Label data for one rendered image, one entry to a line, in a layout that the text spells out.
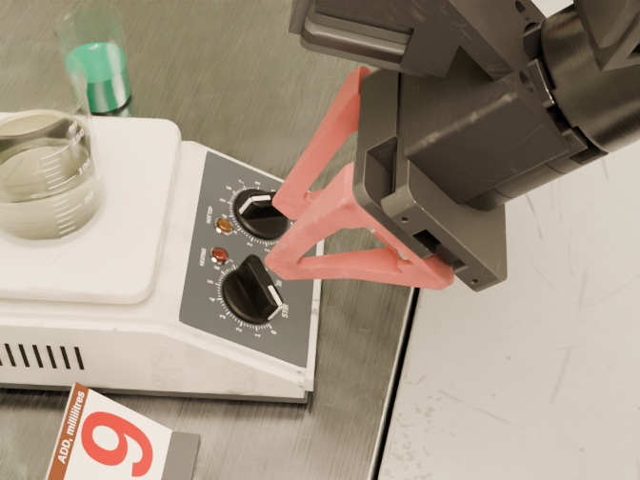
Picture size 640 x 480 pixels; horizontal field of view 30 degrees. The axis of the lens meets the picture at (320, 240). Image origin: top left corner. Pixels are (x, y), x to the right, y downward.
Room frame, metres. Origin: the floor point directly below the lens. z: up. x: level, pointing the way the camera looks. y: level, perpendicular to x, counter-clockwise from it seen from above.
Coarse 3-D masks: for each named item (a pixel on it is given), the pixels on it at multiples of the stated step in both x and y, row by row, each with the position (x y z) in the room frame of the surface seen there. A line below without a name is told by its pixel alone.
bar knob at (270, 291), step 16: (256, 256) 0.38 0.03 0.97; (240, 272) 0.38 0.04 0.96; (256, 272) 0.37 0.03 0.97; (224, 288) 0.37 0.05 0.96; (240, 288) 0.37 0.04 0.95; (256, 288) 0.37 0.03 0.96; (272, 288) 0.37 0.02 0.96; (240, 304) 0.36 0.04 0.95; (256, 304) 0.36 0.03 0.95; (272, 304) 0.36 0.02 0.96; (256, 320) 0.36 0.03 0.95
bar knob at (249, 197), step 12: (240, 192) 0.44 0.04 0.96; (252, 192) 0.44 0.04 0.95; (264, 192) 0.43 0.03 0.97; (240, 204) 0.43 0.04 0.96; (252, 204) 0.42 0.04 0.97; (264, 204) 0.42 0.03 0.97; (240, 216) 0.42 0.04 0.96; (252, 216) 0.42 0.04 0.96; (264, 216) 0.42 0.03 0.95; (276, 216) 0.43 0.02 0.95; (252, 228) 0.41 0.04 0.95; (264, 228) 0.42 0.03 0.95; (276, 228) 0.42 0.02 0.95
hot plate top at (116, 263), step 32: (96, 128) 0.45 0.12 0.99; (128, 128) 0.45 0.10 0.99; (160, 128) 0.45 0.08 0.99; (128, 160) 0.43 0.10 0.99; (160, 160) 0.43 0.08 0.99; (128, 192) 0.41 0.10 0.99; (160, 192) 0.41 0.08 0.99; (128, 224) 0.39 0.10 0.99; (160, 224) 0.39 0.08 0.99; (0, 256) 0.37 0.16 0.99; (32, 256) 0.37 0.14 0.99; (64, 256) 0.37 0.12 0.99; (96, 256) 0.37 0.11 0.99; (128, 256) 0.37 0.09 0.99; (0, 288) 0.35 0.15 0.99; (32, 288) 0.35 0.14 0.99; (64, 288) 0.35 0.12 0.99; (96, 288) 0.35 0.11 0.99; (128, 288) 0.35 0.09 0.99
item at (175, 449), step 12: (96, 396) 0.32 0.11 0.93; (120, 408) 0.32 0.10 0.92; (144, 420) 0.32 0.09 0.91; (60, 432) 0.30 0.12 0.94; (168, 432) 0.32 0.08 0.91; (180, 432) 0.32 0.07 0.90; (168, 444) 0.31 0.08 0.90; (180, 444) 0.31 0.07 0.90; (192, 444) 0.31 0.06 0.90; (156, 456) 0.30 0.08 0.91; (168, 456) 0.30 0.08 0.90; (180, 456) 0.30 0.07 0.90; (192, 456) 0.30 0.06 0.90; (156, 468) 0.30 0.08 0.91; (168, 468) 0.30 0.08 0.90; (180, 468) 0.30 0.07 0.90; (192, 468) 0.30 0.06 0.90
